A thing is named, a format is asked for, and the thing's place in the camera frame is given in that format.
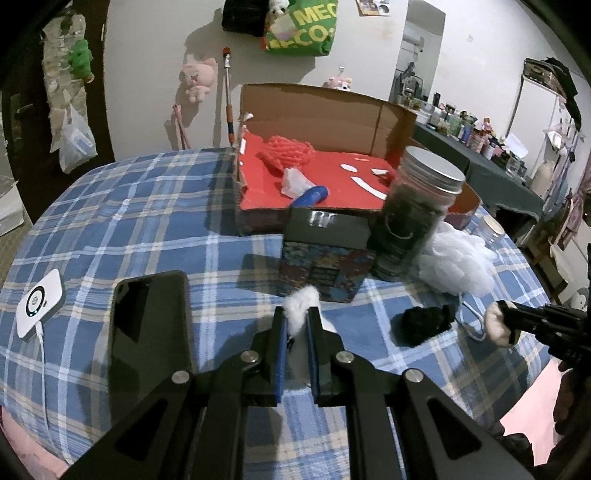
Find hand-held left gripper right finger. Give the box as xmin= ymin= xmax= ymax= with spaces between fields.
xmin=307 ymin=305 xmax=536 ymax=480

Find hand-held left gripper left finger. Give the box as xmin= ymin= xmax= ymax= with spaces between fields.
xmin=60 ymin=305 xmax=288 ymax=480

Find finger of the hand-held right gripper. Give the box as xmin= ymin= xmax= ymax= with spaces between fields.
xmin=498 ymin=300 xmax=548 ymax=334

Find cream cotton pad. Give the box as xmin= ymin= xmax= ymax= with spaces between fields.
xmin=484 ymin=300 xmax=518 ymax=348

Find white cotton ball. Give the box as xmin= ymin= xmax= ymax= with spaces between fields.
xmin=283 ymin=285 xmax=339 ymax=391

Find blue tube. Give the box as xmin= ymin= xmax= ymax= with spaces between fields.
xmin=290 ymin=185 xmax=329 ymax=209

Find white cloth roll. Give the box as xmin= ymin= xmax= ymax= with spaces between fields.
xmin=279 ymin=167 xmax=315 ymax=198

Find cardboard box with red inside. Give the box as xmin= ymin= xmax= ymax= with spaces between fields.
xmin=235 ymin=83 xmax=481 ymax=237

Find white bath loofah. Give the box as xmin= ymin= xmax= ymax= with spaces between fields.
xmin=418 ymin=222 xmax=496 ymax=343

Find pink bed sheet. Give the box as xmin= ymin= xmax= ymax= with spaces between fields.
xmin=0 ymin=364 xmax=561 ymax=467

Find black patterned box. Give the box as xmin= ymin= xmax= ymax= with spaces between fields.
xmin=279 ymin=206 xmax=376 ymax=303

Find small jar with silver lid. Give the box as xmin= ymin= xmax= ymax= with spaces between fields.
xmin=478 ymin=215 xmax=506 ymax=245

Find black fuzzy pompom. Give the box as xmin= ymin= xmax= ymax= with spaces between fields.
xmin=390 ymin=304 xmax=454 ymax=348

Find black smartphone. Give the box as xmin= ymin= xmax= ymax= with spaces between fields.
xmin=107 ymin=271 xmax=195 ymax=416

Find table with green cloth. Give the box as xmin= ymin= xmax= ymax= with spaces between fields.
xmin=411 ymin=122 xmax=546 ymax=227

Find large jar with silver lid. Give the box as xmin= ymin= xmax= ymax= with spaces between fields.
xmin=372 ymin=145 xmax=467 ymax=282

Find row of bottles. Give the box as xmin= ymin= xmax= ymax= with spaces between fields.
xmin=397 ymin=90 xmax=532 ymax=178

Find blue plaid blanket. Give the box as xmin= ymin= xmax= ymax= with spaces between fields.
xmin=0 ymin=148 xmax=555 ymax=480

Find red mesh sponge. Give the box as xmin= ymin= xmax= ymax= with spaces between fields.
xmin=256 ymin=135 xmax=317 ymax=175

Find metal clothes rack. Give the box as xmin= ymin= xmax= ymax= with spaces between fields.
xmin=515 ymin=58 xmax=583 ymax=195

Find white power bank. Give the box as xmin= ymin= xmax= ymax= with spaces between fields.
xmin=16 ymin=269 xmax=63 ymax=341

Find pink stick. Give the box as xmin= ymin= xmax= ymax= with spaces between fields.
xmin=172 ymin=104 xmax=192 ymax=151

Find stick with red tip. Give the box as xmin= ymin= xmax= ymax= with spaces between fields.
xmin=222 ymin=46 xmax=236 ymax=147

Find pale pink plush toy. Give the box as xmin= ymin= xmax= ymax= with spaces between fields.
xmin=179 ymin=58 xmax=218 ymax=104

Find clear plastic bag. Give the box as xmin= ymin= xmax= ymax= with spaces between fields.
xmin=59 ymin=104 xmax=99 ymax=174

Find white box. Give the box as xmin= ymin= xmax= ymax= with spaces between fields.
xmin=0 ymin=178 xmax=24 ymax=236

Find green shopping bag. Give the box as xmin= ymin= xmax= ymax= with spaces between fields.
xmin=262 ymin=0 xmax=340 ymax=58

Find dark brown door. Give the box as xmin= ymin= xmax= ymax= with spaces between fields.
xmin=0 ymin=0 xmax=116 ymax=227

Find black bag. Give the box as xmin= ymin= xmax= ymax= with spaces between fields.
xmin=221 ymin=0 xmax=273 ymax=34

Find green plush toy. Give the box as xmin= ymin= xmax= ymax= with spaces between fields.
xmin=68 ymin=39 xmax=93 ymax=84

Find white charging cable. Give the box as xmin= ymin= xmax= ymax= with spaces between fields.
xmin=38 ymin=322 xmax=63 ymax=444

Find pink plush keychain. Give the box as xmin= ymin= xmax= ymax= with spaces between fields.
xmin=322 ymin=65 xmax=355 ymax=92

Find wall poster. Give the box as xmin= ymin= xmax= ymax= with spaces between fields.
xmin=355 ymin=0 xmax=392 ymax=17

